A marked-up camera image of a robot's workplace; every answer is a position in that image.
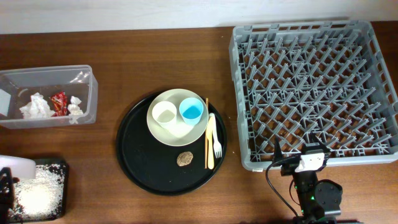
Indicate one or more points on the red snack wrapper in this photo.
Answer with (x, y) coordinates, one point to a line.
(59, 101)

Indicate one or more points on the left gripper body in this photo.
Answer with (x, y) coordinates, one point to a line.
(5, 179)

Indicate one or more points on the white plastic fork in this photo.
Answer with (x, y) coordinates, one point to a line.
(216, 144)

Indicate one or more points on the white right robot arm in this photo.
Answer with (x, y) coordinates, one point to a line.
(319, 200)

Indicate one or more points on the cream plastic cup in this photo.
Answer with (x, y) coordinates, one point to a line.
(165, 114)

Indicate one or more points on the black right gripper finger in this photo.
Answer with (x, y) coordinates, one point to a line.
(277, 151)
(313, 139)

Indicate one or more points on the pink small bowl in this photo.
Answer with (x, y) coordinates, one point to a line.
(21, 168)

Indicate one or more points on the wooden chopstick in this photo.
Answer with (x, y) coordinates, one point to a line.
(206, 140)

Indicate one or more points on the black food waste tray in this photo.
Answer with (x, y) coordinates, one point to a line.
(60, 174)

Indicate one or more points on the cream round plate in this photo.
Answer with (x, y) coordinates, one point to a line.
(181, 134)

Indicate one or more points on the large crumpled white tissue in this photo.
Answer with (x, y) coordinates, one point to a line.
(36, 108)

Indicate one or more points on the black round tray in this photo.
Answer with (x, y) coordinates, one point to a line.
(152, 165)

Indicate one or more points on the clear plastic waste bin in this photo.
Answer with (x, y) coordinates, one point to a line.
(17, 86)

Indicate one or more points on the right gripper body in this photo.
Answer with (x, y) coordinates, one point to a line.
(289, 168)

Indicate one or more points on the brown cookie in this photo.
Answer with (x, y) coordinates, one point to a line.
(184, 158)

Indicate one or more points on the light blue plastic cup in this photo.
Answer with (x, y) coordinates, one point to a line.
(191, 110)

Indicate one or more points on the yellow plastic knife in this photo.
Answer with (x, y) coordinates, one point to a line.
(209, 136)

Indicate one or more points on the small white tissue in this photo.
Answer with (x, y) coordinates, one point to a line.
(74, 110)

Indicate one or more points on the grey dishwasher rack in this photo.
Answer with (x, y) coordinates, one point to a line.
(327, 78)

